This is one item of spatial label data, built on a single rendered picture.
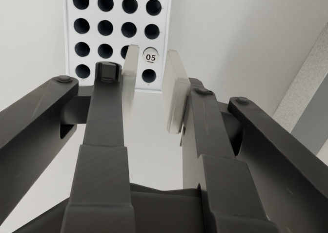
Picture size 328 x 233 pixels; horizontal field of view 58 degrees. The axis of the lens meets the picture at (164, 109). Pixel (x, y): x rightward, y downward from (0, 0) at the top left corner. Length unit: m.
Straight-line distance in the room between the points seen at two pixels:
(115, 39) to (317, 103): 0.16
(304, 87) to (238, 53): 0.97
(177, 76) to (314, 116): 0.13
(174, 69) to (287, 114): 1.13
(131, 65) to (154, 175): 0.21
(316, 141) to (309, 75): 1.02
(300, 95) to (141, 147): 1.00
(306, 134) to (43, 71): 0.24
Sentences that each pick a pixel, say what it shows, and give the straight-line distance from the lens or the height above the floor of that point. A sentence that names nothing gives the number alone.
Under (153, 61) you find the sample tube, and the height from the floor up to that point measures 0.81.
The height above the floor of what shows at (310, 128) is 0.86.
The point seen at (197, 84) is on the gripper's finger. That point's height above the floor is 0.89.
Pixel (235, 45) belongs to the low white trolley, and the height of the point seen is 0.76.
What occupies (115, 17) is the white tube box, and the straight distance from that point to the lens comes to 0.25.
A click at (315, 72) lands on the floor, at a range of 1.26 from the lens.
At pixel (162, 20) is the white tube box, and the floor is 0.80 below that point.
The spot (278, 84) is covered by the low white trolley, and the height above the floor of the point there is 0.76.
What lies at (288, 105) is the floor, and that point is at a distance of 1.26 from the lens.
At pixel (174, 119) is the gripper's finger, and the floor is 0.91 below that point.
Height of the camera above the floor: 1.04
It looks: 66 degrees down
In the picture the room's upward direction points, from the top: 173 degrees clockwise
